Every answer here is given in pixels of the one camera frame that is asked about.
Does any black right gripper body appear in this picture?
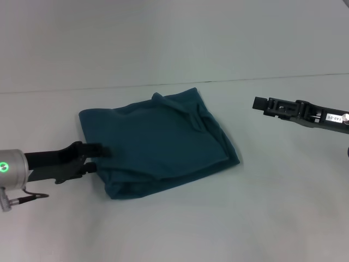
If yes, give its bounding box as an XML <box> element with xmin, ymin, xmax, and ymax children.
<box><xmin>296</xmin><ymin>99</ymin><xmax>349</xmax><ymax>136</ymax></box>

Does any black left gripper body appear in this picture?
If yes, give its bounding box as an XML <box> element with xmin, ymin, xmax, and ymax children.
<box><xmin>23</xmin><ymin>140</ymin><xmax>86</xmax><ymax>186</ymax></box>

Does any teal t-shirt with FREE print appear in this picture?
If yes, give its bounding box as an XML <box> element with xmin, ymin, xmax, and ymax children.
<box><xmin>78</xmin><ymin>87</ymin><xmax>241</xmax><ymax>201</ymax></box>

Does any grey right gripper cable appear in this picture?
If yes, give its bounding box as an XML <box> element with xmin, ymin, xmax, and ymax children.
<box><xmin>342</xmin><ymin>113</ymin><xmax>349</xmax><ymax>158</ymax></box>

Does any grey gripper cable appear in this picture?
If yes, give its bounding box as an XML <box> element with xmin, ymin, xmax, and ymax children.
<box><xmin>0</xmin><ymin>187</ymin><xmax>50</xmax><ymax>213</ymax></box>
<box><xmin>342</xmin><ymin>113</ymin><xmax>349</xmax><ymax>158</ymax></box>

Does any grey left gripper cable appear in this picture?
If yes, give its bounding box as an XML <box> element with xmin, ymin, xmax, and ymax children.
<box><xmin>0</xmin><ymin>187</ymin><xmax>50</xmax><ymax>213</ymax></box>

